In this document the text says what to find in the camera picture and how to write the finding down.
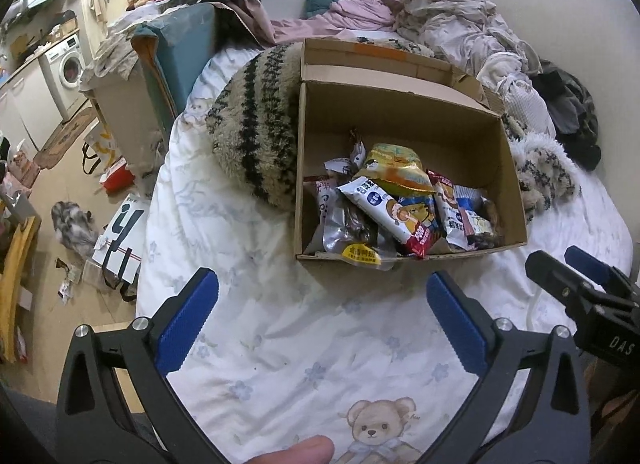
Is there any striped fuzzy cushion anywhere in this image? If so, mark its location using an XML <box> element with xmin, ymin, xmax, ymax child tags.
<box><xmin>205</xmin><ymin>41</ymin><xmax>306</xmax><ymax>207</ymax></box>

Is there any patterned lace cloth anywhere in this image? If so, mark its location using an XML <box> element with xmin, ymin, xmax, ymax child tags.
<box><xmin>82</xmin><ymin>29</ymin><xmax>142</xmax><ymax>90</ymax></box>

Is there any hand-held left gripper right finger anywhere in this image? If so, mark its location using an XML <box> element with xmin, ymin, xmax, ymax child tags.
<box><xmin>417</xmin><ymin>271</ymin><xmax>593</xmax><ymax>464</ymax></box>

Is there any teal padded furniture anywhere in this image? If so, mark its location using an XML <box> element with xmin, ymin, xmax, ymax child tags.
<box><xmin>131</xmin><ymin>3</ymin><xmax>218</xmax><ymax>117</ymax></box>

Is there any dark clothing pile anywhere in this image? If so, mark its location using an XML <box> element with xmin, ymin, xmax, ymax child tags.
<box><xmin>530</xmin><ymin>59</ymin><xmax>603</xmax><ymax>170</ymax></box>

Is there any red white snack packet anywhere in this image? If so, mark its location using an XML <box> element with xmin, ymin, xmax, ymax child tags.
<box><xmin>426</xmin><ymin>170</ymin><xmax>472</xmax><ymax>252</ymax></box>

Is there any beige cabinet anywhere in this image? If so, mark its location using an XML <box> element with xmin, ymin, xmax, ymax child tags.
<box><xmin>80</xmin><ymin>59</ymin><xmax>171</xmax><ymax>185</ymax></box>

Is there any white yellow tote bag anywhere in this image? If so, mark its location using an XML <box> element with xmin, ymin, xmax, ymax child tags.
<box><xmin>82</xmin><ymin>129</ymin><xmax>118</xmax><ymax>175</ymax></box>

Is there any yellow wooden frame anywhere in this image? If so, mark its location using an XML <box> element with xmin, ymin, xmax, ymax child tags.
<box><xmin>0</xmin><ymin>216</ymin><xmax>43</xmax><ymax>365</ymax></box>

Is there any teal pillow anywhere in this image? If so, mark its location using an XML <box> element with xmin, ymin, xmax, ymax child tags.
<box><xmin>305</xmin><ymin>0</ymin><xmax>347</xmax><ymax>16</ymax></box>

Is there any grey tabby cat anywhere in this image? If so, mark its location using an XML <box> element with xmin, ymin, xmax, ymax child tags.
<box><xmin>51</xmin><ymin>200</ymin><xmax>101</xmax><ymax>262</ymax></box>

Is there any white washing machine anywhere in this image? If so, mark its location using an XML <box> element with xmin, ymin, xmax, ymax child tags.
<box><xmin>39</xmin><ymin>34</ymin><xmax>91</xmax><ymax>122</ymax></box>

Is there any yellow snack packet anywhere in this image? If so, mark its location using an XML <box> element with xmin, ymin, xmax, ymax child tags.
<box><xmin>362</xmin><ymin>143</ymin><xmax>438</xmax><ymax>195</ymax></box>

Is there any white bag black print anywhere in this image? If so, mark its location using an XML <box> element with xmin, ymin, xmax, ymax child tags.
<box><xmin>92</xmin><ymin>194</ymin><xmax>148</xmax><ymax>302</ymax></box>

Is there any white kitchen cabinet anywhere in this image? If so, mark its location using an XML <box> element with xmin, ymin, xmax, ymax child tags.
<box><xmin>0</xmin><ymin>61</ymin><xmax>63</xmax><ymax>155</ymax></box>

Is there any clear dark meat packet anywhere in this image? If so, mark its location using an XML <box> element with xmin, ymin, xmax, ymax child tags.
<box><xmin>305</xmin><ymin>189</ymin><xmax>397</xmax><ymax>271</ymax></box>

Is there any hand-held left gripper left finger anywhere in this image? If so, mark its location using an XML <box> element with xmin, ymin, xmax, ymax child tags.
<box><xmin>55</xmin><ymin>267</ymin><xmax>236</xmax><ymax>464</ymax></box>

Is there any person's left hand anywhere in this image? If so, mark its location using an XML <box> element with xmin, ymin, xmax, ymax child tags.
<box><xmin>235</xmin><ymin>435</ymin><xmax>335</xmax><ymax>464</ymax></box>

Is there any brown patterned rug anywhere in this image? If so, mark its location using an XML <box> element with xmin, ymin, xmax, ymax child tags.
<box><xmin>32</xmin><ymin>106</ymin><xmax>98</xmax><ymax>170</ymax></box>

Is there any white crumpled bedding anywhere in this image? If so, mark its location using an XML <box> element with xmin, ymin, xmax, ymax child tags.
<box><xmin>395</xmin><ymin>0</ymin><xmax>556</xmax><ymax>135</ymax></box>

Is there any white blue circle packet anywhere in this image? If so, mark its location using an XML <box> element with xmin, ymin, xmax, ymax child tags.
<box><xmin>336</xmin><ymin>176</ymin><xmax>407</xmax><ymax>241</ymax></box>

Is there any brown cardboard box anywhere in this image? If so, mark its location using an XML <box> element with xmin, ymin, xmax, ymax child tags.
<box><xmin>292</xmin><ymin>38</ymin><xmax>529</xmax><ymax>275</ymax></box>

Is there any red box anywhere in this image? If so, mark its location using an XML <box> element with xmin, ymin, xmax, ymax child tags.
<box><xmin>101</xmin><ymin>158</ymin><xmax>136</xmax><ymax>193</ymax></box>

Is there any fuzzy patterned blanket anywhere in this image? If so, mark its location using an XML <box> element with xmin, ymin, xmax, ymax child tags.
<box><xmin>500</xmin><ymin>111</ymin><xmax>583</xmax><ymax>217</ymax></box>

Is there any person's dark trouser leg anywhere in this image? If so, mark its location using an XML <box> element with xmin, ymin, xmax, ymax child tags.
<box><xmin>0</xmin><ymin>384</ymin><xmax>66</xmax><ymax>464</ymax></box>

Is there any blue white snack packet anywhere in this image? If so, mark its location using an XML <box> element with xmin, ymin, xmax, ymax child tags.
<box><xmin>454</xmin><ymin>185</ymin><xmax>502</xmax><ymax>251</ymax></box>

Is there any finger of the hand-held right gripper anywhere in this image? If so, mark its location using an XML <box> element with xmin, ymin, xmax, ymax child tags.
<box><xmin>564</xmin><ymin>245</ymin><xmax>633</xmax><ymax>291</ymax></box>
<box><xmin>524</xmin><ymin>250</ymin><xmax>593</xmax><ymax>307</ymax></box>

